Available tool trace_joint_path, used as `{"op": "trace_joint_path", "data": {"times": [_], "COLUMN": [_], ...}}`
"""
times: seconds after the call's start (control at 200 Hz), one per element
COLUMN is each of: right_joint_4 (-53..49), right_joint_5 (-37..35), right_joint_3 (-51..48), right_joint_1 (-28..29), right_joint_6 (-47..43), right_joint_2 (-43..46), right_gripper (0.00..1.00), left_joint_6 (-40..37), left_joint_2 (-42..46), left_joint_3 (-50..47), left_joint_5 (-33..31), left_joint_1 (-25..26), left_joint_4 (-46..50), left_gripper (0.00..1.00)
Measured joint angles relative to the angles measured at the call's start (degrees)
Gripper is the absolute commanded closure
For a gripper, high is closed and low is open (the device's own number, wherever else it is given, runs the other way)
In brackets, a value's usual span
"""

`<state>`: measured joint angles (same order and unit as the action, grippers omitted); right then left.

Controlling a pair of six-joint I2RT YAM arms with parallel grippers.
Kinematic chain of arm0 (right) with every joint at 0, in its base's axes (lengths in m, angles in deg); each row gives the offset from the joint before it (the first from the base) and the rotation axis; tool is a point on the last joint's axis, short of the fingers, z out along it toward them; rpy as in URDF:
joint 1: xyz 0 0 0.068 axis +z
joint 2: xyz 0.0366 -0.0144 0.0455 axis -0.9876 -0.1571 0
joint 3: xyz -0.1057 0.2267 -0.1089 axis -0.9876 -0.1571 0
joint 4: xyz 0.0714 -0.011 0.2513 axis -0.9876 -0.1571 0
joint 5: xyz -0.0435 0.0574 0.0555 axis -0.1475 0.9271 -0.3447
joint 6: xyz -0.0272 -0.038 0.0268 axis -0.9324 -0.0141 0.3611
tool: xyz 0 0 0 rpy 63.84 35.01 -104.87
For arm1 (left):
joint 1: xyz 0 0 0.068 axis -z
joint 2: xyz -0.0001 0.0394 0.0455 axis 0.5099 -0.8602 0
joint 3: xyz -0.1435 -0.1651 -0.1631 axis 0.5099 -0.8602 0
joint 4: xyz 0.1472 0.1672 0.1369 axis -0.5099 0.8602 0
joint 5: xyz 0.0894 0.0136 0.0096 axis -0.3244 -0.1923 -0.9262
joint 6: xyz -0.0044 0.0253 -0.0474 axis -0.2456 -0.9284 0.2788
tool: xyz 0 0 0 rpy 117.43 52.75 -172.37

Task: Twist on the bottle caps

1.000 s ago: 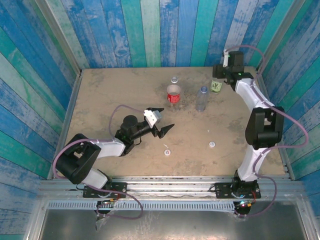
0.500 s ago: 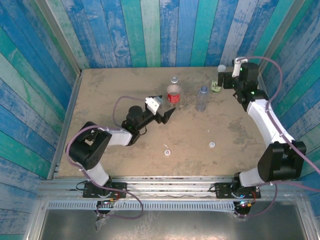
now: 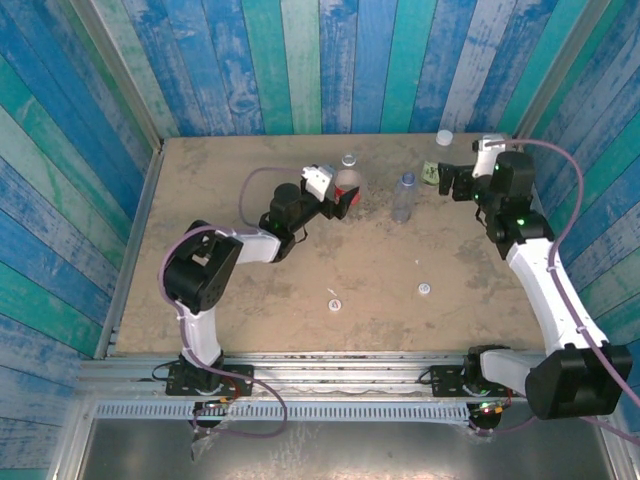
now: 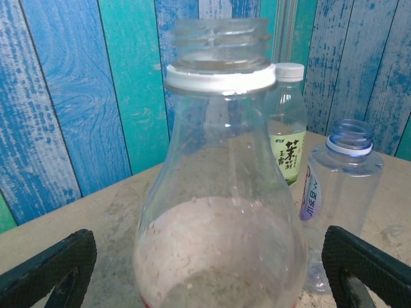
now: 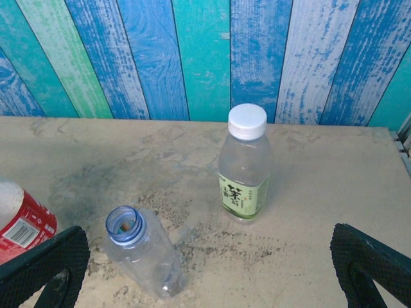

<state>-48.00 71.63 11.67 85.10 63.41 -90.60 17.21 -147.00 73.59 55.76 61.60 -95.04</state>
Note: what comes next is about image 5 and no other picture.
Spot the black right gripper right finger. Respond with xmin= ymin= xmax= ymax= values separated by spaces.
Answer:
xmin=330 ymin=223 xmax=411 ymax=308

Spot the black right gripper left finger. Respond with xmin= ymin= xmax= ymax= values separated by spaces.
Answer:
xmin=0 ymin=225 xmax=91 ymax=308

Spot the clear bottle red label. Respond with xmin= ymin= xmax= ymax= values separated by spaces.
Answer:
xmin=0 ymin=181 xmax=58 ymax=266

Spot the clear bottle blue neck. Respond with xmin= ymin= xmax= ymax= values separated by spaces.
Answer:
xmin=102 ymin=205 xmax=189 ymax=299

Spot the clear bottle green tea label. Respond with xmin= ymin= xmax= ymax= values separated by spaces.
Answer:
xmin=218 ymin=130 xmax=270 ymax=225

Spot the plain white bottle cap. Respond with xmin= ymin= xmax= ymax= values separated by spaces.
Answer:
xmin=227 ymin=103 xmax=268 ymax=141

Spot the aluminium side rail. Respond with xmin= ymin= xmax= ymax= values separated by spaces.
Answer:
xmin=390 ymin=112 xmax=411 ymax=179

